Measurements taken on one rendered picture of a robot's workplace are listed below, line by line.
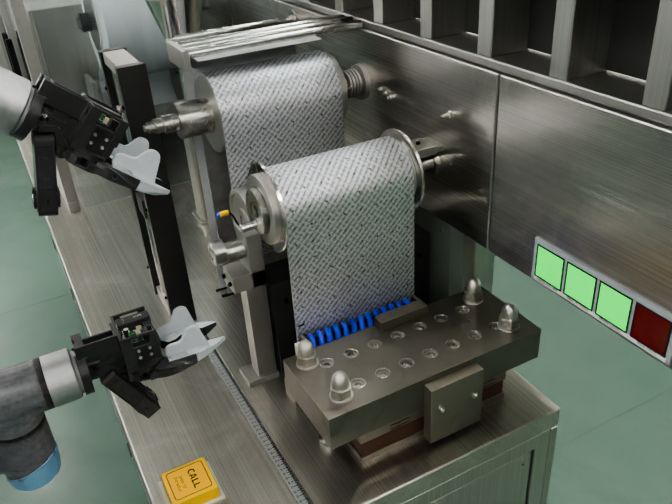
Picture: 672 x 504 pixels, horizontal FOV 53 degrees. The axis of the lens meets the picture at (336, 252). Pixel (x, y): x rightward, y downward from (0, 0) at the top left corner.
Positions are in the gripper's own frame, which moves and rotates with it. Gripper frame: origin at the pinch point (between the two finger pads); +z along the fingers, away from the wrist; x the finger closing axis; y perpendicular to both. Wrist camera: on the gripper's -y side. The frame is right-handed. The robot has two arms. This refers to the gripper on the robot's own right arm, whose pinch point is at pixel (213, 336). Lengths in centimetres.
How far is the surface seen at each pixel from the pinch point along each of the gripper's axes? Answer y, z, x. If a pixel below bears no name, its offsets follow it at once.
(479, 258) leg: -14, 63, 13
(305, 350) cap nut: -2.5, 12.0, -8.0
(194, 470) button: -16.6, -8.7, -8.6
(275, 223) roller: 16.1, 12.6, 0.3
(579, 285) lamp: 10, 45, -30
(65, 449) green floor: -109, -32, 113
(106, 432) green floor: -109, -18, 113
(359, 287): -0.2, 26.3, -0.2
